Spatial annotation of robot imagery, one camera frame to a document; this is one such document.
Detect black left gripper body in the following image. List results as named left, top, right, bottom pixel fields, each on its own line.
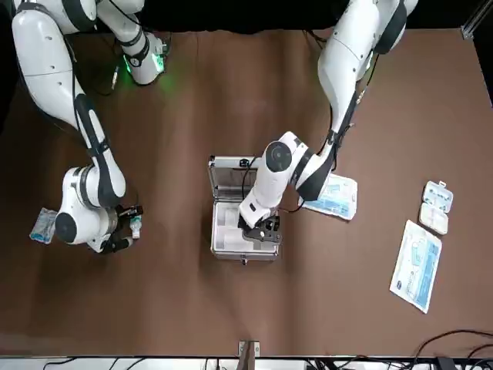
left=240, top=219, right=270, bottom=242

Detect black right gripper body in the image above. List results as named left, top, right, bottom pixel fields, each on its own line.
left=111, top=210, right=134, bottom=242

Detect white plastic partition tray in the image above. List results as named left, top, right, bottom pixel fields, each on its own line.
left=212, top=202, right=278, bottom=254

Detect aluminium first-aid case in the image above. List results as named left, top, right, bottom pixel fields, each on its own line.
left=207, top=154, right=282, bottom=266

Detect small blue white gauze packet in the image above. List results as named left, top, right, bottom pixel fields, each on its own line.
left=29, top=207, right=59, bottom=246

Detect wide blue white mask packet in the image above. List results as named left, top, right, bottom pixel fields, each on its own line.
left=298, top=173, right=359, bottom=221

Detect long blue white mask packet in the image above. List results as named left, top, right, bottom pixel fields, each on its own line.
left=388, top=219, right=443, bottom=315

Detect clear plastic pill box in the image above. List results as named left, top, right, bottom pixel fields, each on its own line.
left=418, top=180, right=454, bottom=236

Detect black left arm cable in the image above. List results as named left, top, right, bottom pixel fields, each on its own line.
left=240, top=155, right=259, bottom=204

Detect aluminium frame post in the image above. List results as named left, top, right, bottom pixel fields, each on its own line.
left=461, top=11, right=493, bottom=40
left=237, top=340, right=261, bottom=370

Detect black cable on table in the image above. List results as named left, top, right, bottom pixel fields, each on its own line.
left=414, top=328, right=493, bottom=360

